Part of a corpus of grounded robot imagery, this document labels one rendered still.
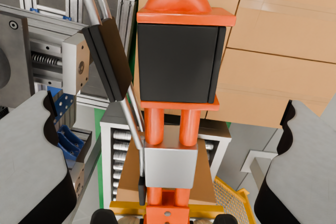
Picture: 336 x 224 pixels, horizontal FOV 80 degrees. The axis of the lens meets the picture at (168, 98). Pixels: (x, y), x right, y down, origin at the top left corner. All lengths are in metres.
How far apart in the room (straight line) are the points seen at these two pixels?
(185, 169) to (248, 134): 1.77
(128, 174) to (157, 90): 0.75
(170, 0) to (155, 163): 0.17
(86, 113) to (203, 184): 1.27
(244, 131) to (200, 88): 1.80
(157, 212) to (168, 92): 0.20
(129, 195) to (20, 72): 0.59
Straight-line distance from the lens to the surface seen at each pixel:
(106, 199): 1.63
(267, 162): 2.22
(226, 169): 2.29
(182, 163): 0.25
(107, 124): 1.10
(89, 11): 0.18
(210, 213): 0.59
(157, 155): 0.24
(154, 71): 0.17
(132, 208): 0.58
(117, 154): 1.35
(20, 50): 0.52
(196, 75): 0.17
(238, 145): 2.07
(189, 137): 0.23
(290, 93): 1.18
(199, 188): 0.94
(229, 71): 1.01
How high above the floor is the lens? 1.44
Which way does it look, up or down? 59 degrees down
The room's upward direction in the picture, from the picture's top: 177 degrees counter-clockwise
